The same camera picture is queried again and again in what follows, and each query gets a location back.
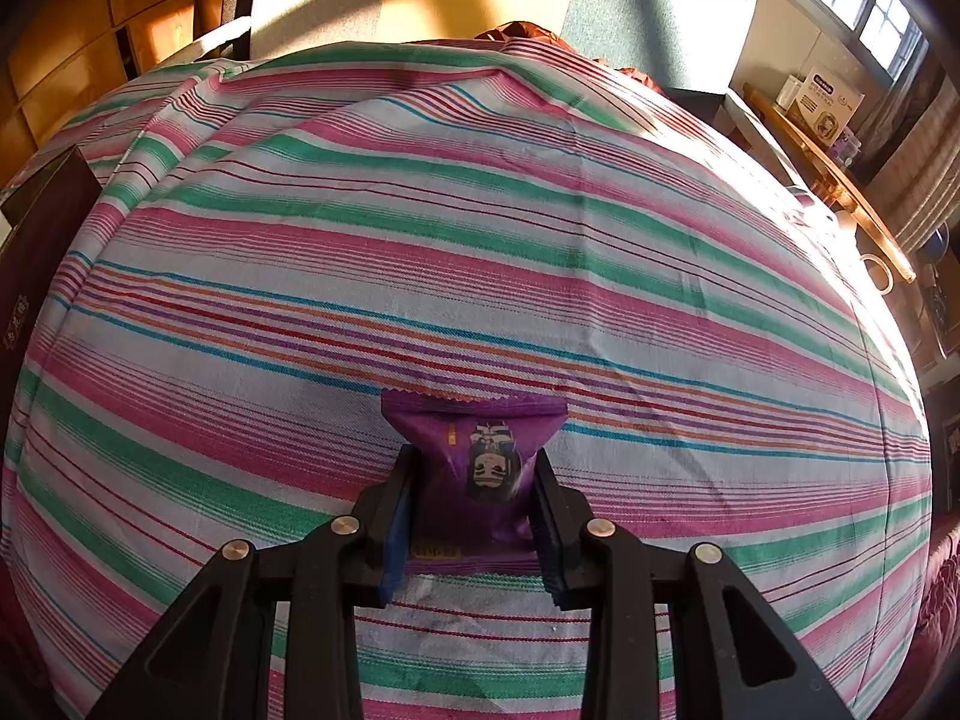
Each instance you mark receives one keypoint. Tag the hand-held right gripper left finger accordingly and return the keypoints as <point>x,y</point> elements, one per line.
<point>397,532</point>

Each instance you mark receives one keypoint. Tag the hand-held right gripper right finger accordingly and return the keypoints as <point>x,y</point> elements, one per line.
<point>544,540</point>

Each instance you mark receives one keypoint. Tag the purple snack packet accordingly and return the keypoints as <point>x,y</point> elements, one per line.
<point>465,457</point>

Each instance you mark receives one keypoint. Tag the gold metal tin box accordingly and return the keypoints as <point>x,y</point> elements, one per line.
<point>37,255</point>

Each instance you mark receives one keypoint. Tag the striped bed sheet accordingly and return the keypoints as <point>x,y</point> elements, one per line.
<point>450,240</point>

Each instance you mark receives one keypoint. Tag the red blanket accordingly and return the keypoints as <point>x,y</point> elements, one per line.
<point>941,600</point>

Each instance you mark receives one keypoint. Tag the white cup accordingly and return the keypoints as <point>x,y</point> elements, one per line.
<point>874,271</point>

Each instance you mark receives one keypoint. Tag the white low table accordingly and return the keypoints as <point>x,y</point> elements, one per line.
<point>742,124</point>

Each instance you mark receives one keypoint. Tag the wooden side shelf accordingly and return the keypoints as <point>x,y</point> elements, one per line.
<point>832,172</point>

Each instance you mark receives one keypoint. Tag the blue round object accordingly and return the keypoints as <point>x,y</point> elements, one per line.
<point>936,244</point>

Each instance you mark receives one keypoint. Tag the small purple cup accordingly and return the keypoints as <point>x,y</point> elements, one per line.
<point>849,148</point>

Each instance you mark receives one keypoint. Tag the rust red cloth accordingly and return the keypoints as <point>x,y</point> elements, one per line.
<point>525,34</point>

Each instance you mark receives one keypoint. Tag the small white container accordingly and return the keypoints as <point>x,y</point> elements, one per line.
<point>789,94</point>

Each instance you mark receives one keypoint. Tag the white printed carton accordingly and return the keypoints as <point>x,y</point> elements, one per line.
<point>829,105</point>

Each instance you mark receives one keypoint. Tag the striped beige curtain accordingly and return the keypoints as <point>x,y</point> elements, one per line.
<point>922,180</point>

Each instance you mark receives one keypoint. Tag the wooden wardrobe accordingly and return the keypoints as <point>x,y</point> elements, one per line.
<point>67,37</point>

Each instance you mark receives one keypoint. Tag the white bed rail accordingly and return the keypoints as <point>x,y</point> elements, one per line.
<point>221,37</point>

